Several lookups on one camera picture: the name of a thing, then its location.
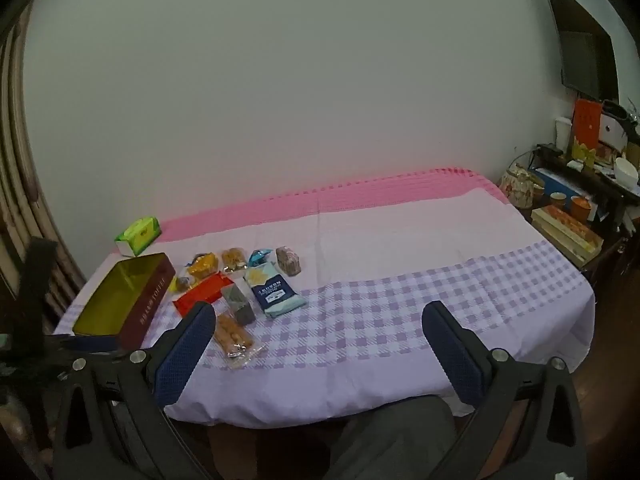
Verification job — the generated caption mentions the clear biscuit stick packet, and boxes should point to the clear biscuit stick packet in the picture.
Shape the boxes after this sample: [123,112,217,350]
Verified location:
[212,310,268,371]

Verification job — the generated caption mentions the brown cake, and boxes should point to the brown cake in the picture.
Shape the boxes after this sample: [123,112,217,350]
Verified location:
[275,246,302,277]

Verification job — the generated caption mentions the white tall cup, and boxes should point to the white tall cup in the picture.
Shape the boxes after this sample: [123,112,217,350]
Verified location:
[554,117,573,153]

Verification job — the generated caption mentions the white handbag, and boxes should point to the white handbag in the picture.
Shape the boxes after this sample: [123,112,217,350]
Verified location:
[597,100,632,156]

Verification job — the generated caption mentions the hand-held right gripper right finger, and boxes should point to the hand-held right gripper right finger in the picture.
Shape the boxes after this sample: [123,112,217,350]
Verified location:
[421,301,588,480]

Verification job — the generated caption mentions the beige ribbed curtain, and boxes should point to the beige ribbed curtain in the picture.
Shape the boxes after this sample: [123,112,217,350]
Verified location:
[0,25,86,311]

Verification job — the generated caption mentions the dark wooden shelf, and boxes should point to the dark wooden shelf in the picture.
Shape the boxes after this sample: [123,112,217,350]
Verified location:
[530,147,640,271]

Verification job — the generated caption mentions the grey snack bar packet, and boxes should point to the grey snack bar packet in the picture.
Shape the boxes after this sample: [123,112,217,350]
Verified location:
[221,280,257,325]

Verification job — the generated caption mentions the green tissue pack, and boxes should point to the green tissue pack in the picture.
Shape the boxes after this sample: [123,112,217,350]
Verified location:
[114,216,163,258]

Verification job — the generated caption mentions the pink purple checkered tablecloth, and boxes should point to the pink purple checkered tablecloth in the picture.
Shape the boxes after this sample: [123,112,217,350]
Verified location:
[52,166,597,428]

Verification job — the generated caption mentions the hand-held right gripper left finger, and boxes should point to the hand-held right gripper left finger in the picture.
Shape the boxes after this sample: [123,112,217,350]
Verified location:
[52,301,221,480]

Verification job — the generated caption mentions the red paper bag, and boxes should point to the red paper bag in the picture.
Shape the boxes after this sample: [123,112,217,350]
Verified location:
[570,99,603,168]

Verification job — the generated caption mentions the black flat screen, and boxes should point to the black flat screen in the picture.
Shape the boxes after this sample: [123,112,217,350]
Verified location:
[537,0,621,101]

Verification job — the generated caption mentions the gold tin box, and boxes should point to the gold tin box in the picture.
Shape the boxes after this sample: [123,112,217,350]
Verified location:
[71,252,177,352]

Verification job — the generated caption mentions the white bowl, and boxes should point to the white bowl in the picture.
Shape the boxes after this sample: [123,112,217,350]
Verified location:
[614,157,640,186]

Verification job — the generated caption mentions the yellow snack packet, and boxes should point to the yellow snack packet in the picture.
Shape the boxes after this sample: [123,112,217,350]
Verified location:
[187,252,221,281]

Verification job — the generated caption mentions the floral fabric pouch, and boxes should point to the floral fabric pouch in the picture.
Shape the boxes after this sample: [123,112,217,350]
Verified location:
[500,165,536,208]

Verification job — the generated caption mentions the person's grey trouser leg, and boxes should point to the person's grey trouser leg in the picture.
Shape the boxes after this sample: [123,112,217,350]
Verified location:
[320,395,458,480]

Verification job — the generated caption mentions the red snack packet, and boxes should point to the red snack packet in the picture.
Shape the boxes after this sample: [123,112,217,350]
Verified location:
[172,272,233,317]

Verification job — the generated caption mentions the long beige gift box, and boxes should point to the long beige gift box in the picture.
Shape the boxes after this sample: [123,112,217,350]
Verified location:
[530,205,606,266]

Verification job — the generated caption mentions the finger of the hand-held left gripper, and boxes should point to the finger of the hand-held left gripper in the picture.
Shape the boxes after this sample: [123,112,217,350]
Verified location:
[52,332,128,356]

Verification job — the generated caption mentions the blue cracker packet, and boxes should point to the blue cracker packet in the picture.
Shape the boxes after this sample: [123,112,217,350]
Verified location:
[243,261,307,319]

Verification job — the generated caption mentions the clear peanut snack packet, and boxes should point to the clear peanut snack packet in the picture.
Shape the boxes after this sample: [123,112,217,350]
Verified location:
[221,247,247,271]

